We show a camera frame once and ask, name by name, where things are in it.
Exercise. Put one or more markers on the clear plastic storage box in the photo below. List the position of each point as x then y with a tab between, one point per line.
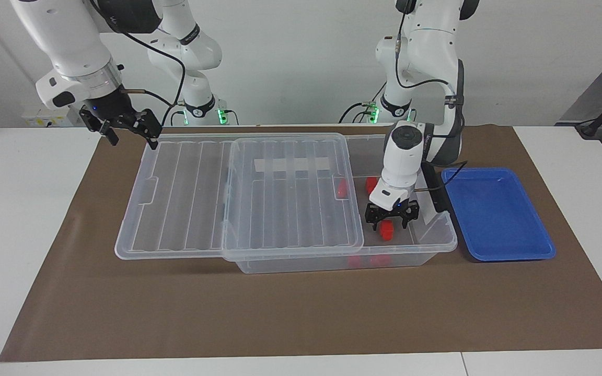
306	265

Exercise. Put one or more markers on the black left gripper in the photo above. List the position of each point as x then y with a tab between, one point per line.
392	213

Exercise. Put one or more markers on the clear ribbed plastic lid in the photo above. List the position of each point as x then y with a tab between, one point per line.
280	209

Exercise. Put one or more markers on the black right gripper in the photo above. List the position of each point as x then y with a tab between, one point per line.
110	109

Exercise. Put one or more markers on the brown table mat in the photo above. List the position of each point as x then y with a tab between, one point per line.
149	292

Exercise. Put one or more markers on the white box with yellow label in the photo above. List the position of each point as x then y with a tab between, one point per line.
39	119

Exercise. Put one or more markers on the blue plastic tray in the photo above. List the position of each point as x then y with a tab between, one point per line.
494	214

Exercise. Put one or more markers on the red block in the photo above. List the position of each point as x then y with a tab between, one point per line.
386	231
379	260
342	189
370	184
353	261

